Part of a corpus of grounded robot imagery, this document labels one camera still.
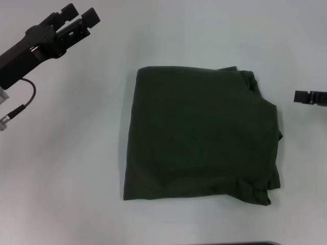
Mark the dark green FREE t-shirt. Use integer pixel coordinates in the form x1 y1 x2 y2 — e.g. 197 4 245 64
122 65 284 207

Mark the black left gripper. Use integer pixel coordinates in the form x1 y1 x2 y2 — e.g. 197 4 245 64
0 3 101 90

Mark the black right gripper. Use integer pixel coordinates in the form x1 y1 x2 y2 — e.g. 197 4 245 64
293 90 327 107

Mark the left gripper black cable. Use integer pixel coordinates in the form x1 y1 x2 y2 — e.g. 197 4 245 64
0 78 37 132

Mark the dark rounded base edge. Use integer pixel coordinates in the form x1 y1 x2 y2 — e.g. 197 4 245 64
228 240 279 245

